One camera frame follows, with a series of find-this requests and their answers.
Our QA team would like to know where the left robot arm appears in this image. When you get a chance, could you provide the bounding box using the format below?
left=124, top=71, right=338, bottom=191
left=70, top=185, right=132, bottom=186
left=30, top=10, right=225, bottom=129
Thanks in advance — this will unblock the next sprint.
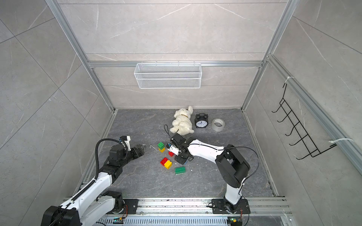
left=41, top=143, right=145, bottom=226

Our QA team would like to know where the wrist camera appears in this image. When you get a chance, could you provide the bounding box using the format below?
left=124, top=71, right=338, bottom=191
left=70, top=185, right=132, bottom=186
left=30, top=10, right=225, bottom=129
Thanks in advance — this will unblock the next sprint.
left=119, top=136, right=131, bottom=151
left=166, top=134, right=186, bottom=155

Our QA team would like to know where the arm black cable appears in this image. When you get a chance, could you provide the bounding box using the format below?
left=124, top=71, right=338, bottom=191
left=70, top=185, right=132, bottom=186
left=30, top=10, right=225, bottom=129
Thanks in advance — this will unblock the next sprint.
left=94, top=138, right=125, bottom=181
left=163, top=124, right=260, bottom=195

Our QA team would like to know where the white plush dog toy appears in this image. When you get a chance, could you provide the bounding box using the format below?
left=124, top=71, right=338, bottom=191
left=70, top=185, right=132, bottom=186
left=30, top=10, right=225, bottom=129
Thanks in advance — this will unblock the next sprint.
left=170, top=106, right=194, bottom=136

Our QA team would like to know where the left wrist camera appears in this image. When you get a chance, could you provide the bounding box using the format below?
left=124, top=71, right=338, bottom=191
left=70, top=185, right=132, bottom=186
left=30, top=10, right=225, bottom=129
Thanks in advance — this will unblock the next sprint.
left=119, top=136, right=131, bottom=151

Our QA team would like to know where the white wire mesh basket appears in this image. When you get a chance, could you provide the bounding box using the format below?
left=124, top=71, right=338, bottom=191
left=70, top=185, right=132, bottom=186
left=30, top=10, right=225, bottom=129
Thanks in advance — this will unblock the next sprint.
left=134, top=63, right=202, bottom=89

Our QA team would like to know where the yellow square lego brick bottom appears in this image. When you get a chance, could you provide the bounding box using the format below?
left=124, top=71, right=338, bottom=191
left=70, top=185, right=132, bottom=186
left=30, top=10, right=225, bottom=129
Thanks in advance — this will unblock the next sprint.
left=164, top=160, right=172, bottom=169

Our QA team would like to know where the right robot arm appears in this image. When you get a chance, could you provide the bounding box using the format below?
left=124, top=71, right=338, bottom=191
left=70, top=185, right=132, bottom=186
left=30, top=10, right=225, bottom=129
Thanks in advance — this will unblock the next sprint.
left=170, top=136, right=250, bottom=206

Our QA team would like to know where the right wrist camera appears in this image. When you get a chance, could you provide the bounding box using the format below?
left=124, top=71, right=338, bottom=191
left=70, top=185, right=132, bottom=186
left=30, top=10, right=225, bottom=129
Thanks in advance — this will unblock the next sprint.
left=166, top=134, right=186, bottom=155

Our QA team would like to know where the dark green long lego brick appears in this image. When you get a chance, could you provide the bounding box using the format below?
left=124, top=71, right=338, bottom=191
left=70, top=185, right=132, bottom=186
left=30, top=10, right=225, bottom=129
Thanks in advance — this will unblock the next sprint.
left=175, top=167, right=186, bottom=175

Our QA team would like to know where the aluminium mounting rail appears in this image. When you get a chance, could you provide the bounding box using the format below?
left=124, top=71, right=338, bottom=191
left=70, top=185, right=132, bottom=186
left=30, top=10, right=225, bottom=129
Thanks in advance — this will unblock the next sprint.
left=56, top=197, right=293, bottom=217

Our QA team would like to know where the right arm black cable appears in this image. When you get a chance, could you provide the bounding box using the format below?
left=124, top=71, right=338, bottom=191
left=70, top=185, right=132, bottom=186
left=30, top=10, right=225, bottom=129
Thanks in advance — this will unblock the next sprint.
left=163, top=124, right=260, bottom=195

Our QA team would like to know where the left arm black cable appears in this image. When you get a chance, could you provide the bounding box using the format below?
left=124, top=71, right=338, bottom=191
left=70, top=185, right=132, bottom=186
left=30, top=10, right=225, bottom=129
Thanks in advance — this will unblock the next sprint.
left=94, top=138, right=125, bottom=181

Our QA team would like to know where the clear tape roll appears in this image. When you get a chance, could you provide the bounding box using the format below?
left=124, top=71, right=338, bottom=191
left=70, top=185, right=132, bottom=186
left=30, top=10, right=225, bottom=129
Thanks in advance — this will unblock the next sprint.
left=211, top=118, right=225, bottom=132

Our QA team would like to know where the black alarm clock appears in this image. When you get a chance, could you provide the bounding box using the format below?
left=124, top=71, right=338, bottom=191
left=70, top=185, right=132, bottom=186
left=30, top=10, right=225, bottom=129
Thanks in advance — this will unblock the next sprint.
left=195, top=113, right=208, bottom=128

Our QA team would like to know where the black wire hook rack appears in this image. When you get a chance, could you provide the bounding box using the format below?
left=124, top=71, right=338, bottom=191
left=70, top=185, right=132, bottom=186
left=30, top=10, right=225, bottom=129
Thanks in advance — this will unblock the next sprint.
left=272, top=83, right=337, bottom=160

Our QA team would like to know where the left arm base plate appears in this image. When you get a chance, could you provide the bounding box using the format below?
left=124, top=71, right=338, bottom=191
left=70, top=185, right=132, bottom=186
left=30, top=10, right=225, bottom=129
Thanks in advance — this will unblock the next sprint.
left=107, top=199, right=139, bottom=215

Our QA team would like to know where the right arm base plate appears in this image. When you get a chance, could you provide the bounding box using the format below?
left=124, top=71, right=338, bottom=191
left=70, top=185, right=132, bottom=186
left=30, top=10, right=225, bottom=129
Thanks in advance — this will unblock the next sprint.
left=210, top=199, right=251, bottom=215

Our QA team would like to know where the red square lego brick bottom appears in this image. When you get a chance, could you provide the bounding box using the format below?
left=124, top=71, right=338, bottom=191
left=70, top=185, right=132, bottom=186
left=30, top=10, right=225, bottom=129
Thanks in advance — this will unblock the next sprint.
left=160, top=158, right=168, bottom=166

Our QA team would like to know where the light green square lego brick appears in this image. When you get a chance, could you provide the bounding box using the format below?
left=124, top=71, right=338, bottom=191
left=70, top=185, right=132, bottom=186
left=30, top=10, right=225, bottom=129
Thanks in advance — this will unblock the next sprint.
left=157, top=142, right=165, bottom=150

